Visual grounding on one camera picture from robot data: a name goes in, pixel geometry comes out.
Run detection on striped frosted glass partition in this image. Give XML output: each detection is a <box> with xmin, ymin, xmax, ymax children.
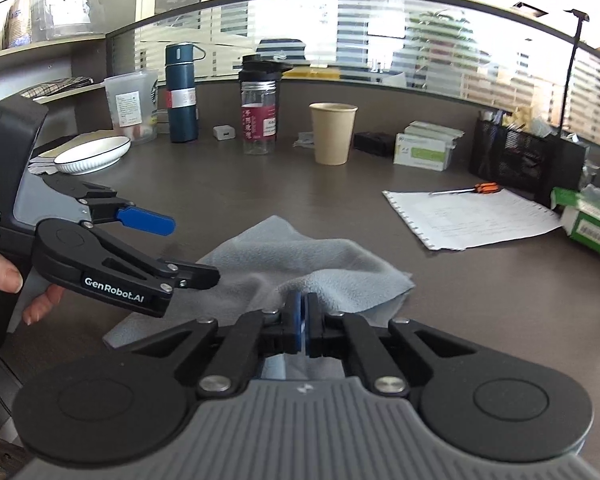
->
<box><xmin>107</xmin><ymin>0</ymin><xmax>600</xmax><ymax>150</ymax></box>

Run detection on green tissue box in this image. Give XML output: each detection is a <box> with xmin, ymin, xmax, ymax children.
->
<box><xmin>551</xmin><ymin>182</ymin><xmax>600</xmax><ymax>256</ymax></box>

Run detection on pale yellow packets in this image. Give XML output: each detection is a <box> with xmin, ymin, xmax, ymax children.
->
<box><xmin>510</xmin><ymin>107</ymin><xmax>551</xmax><ymax>136</ymax></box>

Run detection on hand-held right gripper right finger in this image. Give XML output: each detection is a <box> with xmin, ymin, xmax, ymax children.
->
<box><xmin>305</xmin><ymin>292</ymin><xmax>482</xmax><ymax>397</ymax></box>

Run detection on dark blue thermos bottle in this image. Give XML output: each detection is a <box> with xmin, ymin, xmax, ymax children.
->
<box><xmin>165</xmin><ymin>42</ymin><xmax>206</xmax><ymax>144</ymax></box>

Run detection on white crumpled paper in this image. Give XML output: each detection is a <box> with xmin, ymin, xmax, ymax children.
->
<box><xmin>28</xmin><ymin>155</ymin><xmax>61</xmax><ymax>177</ymax></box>

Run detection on person's left hand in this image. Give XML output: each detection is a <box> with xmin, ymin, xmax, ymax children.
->
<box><xmin>0</xmin><ymin>249</ymin><xmax>66</xmax><ymax>326</ymax></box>

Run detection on black mesh desk organizer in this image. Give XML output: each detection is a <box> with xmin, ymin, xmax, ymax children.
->
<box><xmin>469</xmin><ymin>117</ymin><xmax>556</xmax><ymax>196</ymax></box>

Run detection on small black box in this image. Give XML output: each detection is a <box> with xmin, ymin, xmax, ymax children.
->
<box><xmin>353</xmin><ymin>131</ymin><xmax>397</xmax><ymax>157</ymax></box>

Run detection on flat white box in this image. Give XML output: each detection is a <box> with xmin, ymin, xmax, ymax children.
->
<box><xmin>405</xmin><ymin>121</ymin><xmax>465</xmax><ymax>142</ymax></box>

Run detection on clear jar with red label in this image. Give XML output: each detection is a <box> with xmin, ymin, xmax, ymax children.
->
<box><xmin>240</xmin><ymin>80</ymin><xmax>278</xmax><ymax>156</ymax></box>

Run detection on green potted plant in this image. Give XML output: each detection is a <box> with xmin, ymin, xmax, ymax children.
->
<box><xmin>405</xmin><ymin>10</ymin><xmax>481</xmax><ymax>61</ymax></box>

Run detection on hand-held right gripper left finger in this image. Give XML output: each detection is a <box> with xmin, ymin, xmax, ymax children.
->
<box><xmin>122</xmin><ymin>290</ymin><xmax>305</xmax><ymax>397</ymax></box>

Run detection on orange handled screwdriver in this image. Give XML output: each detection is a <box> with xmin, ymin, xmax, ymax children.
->
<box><xmin>428</xmin><ymin>182</ymin><xmax>501</xmax><ymax>197</ymax></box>

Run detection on clear plastic cup green logo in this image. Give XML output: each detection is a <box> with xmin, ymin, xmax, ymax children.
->
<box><xmin>103</xmin><ymin>70</ymin><xmax>160</xmax><ymax>146</ymax></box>

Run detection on clear plastic bag of goods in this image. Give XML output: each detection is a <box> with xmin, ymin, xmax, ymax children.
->
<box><xmin>2</xmin><ymin>0</ymin><xmax>53</xmax><ymax>48</ymax></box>

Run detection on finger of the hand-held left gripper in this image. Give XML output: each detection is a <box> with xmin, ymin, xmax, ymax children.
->
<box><xmin>44</xmin><ymin>172</ymin><xmax>177</xmax><ymax>237</ymax></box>
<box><xmin>60</xmin><ymin>225</ymin><xmax>222</xmax><ymax>319</ymax></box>

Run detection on white plate with dark rim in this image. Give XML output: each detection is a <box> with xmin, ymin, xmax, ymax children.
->
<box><xmin>54</xmin><ymin>136</ymin><xmax>132</xmax><ymax>176</ymax></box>

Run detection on white perforated paper sheet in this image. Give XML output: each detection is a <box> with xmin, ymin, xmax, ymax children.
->
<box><xmin>382</xmin><ymin>187</ymin><xmax>563</xmax><ymax>252</ymax></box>

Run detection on black gooseneck desk lamp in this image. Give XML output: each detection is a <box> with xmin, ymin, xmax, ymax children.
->
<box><xmin>547</xmin><ymin>7</ymin><xmax>592</xmax><ymax>208</ymax></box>

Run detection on grey towel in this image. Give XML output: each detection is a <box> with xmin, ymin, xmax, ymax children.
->
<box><xmin>102</xmin><ymin>215</ymin><xmax>415</xmax><ymax>382</ymax></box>

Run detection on beige paper cup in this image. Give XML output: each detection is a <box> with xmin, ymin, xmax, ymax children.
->
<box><xmin>309</xmin><ymin>102</ymin><xmax>359</xmax><ymax>166</ymax></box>

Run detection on plaid cloth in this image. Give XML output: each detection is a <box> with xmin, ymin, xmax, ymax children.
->
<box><xmin>19</xmin><ymin>76</ymin><xmax>95</xmax><ymax>99</ymax></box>

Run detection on white box with green label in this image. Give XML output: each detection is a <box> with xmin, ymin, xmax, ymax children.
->
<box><xmin>393</xmin><ymin>132</ymin><xmax>455</xmax><ymax>172</ymax></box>

